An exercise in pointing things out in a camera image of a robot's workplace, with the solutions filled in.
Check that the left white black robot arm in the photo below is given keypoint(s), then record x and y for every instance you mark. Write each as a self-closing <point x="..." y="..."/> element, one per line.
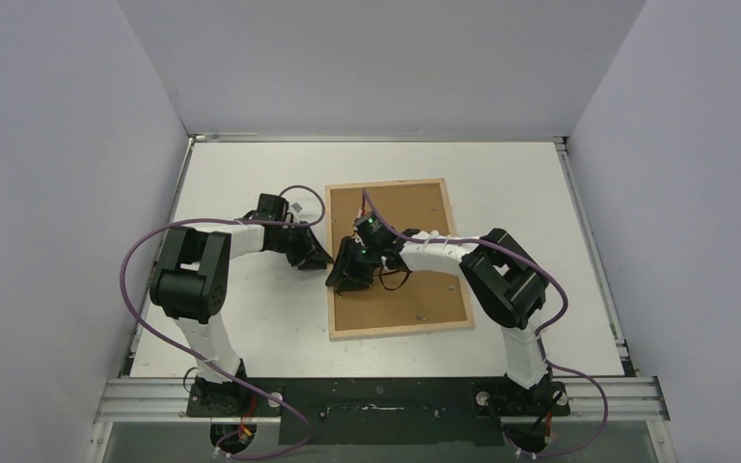
<point x="190" y="284"/>

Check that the white wooden picture frame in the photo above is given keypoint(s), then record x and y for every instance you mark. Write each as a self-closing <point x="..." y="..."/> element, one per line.
<point x="402" y="332"/>

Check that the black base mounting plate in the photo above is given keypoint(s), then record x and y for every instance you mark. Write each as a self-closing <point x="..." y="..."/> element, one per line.
<point x="385" y="411"/>

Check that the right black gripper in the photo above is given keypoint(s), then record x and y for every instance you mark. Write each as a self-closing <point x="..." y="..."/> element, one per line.
<point x="351" y="265"/>

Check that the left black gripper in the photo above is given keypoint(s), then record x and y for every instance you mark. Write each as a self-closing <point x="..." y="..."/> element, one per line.
<point x="311" y="255"/>

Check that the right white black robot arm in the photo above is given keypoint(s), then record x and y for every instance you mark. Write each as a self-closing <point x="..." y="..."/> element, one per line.
<point x="495" y="267"/>

